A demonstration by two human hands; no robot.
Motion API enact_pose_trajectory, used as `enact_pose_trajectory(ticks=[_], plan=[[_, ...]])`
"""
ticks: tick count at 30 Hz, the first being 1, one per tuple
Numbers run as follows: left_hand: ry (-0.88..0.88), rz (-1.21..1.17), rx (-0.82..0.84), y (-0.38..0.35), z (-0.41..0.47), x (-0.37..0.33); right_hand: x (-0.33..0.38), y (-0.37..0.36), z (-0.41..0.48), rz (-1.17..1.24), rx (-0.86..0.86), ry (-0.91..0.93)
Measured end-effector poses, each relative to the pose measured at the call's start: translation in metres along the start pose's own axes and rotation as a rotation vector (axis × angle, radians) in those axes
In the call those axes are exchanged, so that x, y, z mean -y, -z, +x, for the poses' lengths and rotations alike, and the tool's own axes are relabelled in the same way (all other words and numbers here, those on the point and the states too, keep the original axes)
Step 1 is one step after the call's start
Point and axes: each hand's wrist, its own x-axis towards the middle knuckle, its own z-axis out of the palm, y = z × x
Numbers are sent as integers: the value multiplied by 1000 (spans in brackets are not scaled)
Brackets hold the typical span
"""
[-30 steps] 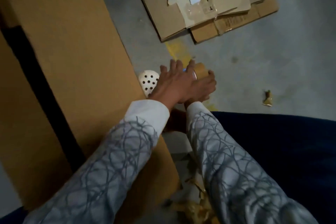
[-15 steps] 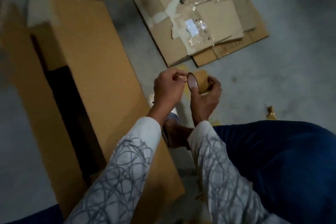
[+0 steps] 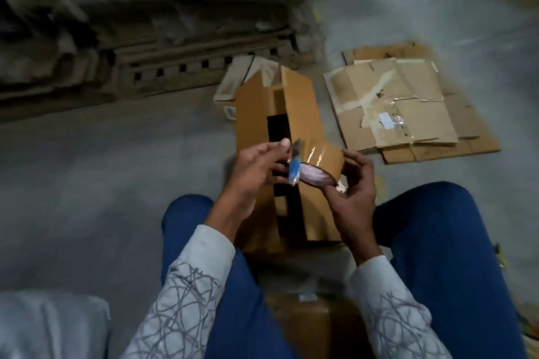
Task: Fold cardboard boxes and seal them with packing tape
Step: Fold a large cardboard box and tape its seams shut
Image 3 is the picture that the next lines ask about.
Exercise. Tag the person's left hand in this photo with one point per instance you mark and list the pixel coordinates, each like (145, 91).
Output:
(248, 174)

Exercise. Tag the person's right hand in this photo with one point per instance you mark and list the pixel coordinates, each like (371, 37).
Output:
(354, 203)

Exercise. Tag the brown packing tape roll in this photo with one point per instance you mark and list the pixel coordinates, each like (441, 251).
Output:
(320, 159)

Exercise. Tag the large black-label cardboard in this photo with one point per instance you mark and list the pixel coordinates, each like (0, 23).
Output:
(299, 106)

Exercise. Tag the small brown cardboard box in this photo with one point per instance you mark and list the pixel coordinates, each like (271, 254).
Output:
(240, 77)

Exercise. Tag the person's left forearm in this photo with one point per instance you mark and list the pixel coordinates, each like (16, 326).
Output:
(181, 300)

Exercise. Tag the person's right forearm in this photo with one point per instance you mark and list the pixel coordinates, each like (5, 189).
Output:
(400, 312)

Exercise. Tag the person's blue trousers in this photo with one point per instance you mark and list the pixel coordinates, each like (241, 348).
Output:
(455, 262)

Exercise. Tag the flat brown cardboard sheet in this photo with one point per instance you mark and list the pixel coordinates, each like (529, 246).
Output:
(480, 140)

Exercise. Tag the crumpled brown tape scraps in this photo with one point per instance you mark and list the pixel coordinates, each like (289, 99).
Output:
(530, 329)

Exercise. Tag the wooden pallet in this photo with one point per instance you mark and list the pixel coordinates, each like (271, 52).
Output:
(177, 68)

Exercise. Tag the brown plastic-wrapped stool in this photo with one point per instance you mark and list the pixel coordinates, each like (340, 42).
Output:
(316, 325)

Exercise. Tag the pile of grey sacks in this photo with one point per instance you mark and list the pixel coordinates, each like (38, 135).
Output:
(38, 43)

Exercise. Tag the white woven sack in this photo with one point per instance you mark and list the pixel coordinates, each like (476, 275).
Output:
(50, 325)

